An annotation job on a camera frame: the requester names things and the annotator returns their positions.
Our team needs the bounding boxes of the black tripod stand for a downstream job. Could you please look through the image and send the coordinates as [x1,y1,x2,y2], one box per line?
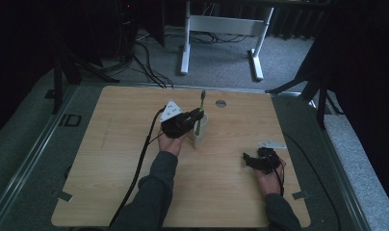
[51,46,120,116]
[265,61,345,131]

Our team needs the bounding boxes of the black floor cable bundle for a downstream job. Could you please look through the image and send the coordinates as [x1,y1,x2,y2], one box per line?
[131,40,175,90]

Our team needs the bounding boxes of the long black floor cable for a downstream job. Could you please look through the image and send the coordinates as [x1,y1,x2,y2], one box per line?
[282,132,342,231]

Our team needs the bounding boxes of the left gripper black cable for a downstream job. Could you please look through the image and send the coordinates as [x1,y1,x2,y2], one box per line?
[108,106,168,228]

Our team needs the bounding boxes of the person's left hand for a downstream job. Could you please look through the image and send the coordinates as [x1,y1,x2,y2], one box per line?
[157,128,190,158]

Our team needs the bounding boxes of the white desk frame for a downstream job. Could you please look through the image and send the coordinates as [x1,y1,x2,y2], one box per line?
[179,0,275,82]

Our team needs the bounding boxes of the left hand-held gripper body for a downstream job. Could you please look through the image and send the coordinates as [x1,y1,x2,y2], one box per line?
[159,98,196,140]

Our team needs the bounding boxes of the black cables under desk frame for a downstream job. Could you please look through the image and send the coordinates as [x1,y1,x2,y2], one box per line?
[189,30,248,45]

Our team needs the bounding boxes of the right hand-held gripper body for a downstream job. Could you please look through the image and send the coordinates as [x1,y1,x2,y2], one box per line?
[253,139,288,176]

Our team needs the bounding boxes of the metal floor rail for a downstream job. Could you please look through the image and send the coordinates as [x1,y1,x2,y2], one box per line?
[309,98,373,231]
[0,84,79,223]

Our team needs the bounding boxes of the green toothbrush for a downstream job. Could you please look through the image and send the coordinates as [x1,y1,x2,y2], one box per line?
[194,90,207,137]

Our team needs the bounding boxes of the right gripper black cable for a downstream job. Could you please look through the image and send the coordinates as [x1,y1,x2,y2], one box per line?
[272,159,286,197]

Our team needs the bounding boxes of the white cup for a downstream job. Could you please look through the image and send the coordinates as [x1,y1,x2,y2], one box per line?
[188,112,210,150]

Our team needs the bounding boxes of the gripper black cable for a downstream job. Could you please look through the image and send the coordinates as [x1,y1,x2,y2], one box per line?
[272,159,286,197]
[108,106,168,228]

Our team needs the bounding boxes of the person's right hand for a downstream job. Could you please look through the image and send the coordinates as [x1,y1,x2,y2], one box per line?
[253,159,287,196]

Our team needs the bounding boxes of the grey tape piece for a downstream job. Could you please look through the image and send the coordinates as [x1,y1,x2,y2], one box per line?
[291,191,311,201]
[55,190,74,203]

